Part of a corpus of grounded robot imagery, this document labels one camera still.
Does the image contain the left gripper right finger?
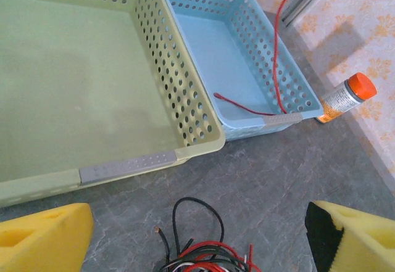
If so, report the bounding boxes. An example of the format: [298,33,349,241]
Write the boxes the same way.
[304,200,395,272]

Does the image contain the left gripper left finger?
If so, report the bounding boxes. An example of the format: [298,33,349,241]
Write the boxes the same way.
[0,203,95,272]

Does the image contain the red cable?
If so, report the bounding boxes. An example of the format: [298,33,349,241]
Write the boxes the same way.
[246,243,263,272]
[214,0,302,116]
[177,240,247,272]

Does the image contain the white cable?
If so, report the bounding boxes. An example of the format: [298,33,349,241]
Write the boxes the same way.
[160,254,249,271]

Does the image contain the orange capped bottle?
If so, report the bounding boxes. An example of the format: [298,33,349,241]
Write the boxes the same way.
[314,72,378,125]

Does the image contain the green plastic basket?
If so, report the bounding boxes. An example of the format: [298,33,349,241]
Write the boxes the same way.
[0,0,227,208]

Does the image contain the blue plastic basket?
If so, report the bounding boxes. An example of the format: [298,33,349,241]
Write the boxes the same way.
[154,0,324,142]

